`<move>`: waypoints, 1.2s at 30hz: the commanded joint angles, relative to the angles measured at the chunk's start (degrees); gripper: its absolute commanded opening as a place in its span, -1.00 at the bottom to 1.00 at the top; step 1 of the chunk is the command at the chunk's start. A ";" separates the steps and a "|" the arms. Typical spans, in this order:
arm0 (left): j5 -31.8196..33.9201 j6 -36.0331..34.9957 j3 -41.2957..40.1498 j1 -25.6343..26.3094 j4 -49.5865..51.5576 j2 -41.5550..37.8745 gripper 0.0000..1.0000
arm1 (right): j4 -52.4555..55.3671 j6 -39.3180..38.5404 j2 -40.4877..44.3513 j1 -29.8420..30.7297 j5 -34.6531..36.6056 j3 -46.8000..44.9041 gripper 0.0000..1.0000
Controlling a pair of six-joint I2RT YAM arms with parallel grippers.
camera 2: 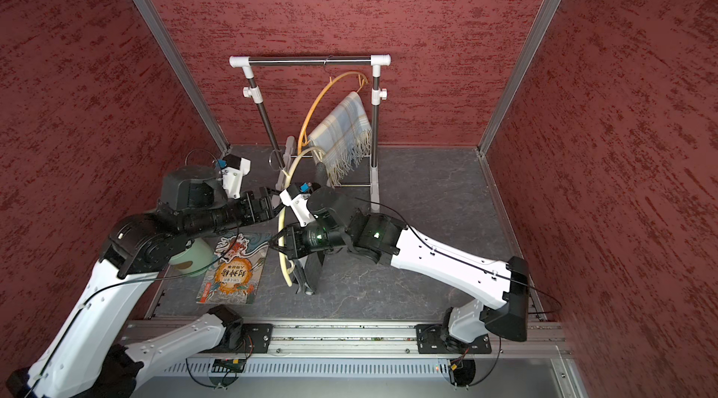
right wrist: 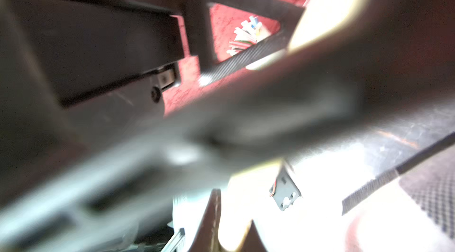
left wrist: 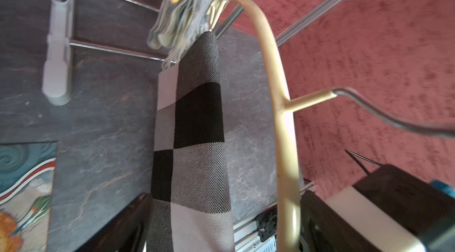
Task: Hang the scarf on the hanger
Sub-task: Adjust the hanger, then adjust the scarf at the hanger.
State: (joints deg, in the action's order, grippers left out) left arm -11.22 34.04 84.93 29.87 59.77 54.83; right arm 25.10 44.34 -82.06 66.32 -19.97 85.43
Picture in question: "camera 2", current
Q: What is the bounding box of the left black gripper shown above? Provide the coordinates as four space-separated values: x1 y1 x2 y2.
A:
182 187 290 240

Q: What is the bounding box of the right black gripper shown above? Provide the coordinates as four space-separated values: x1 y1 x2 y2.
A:
268 215 353 258

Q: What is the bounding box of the grey black checkered mat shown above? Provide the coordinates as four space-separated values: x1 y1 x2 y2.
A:
295 162 328 295

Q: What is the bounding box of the orange plastic hanger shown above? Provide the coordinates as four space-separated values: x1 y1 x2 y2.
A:
296 71 368 155

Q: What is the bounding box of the blue cream plaid scarf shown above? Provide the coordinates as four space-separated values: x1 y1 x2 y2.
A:
309 91 372 187

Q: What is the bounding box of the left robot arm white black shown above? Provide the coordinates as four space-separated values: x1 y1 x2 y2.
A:
7 166 283 397

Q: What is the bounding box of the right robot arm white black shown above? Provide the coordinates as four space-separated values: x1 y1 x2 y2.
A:
270 186 529 344

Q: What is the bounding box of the white and steel clothes rack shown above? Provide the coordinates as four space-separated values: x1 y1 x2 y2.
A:
229 55 392 202

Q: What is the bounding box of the green cup with straws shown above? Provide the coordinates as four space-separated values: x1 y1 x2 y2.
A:
169 238 216 276

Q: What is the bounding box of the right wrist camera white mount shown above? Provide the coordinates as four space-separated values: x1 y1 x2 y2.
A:
280 183 315 227

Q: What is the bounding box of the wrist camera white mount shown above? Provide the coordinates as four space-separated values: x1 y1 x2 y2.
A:
218 154 252 199
280 183 315 227

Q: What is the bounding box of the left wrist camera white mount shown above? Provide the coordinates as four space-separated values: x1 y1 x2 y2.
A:
218 154 252 199

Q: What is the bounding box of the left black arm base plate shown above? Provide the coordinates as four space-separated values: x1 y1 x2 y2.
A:
222 323 274 354

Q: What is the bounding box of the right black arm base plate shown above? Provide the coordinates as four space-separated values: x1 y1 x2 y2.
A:
414 323 492 355

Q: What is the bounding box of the left aluminium corner post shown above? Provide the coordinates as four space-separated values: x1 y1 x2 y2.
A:
132 0 230 154

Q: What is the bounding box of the aluminium corner post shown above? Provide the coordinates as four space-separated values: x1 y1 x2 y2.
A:
132 0 230 154
476 0 587 156

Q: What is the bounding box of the aluminium front rail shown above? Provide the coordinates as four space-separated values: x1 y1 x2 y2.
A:
111 318 568 360

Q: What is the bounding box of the right aluminium corner post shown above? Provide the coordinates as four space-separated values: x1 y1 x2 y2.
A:
476 0 587 156

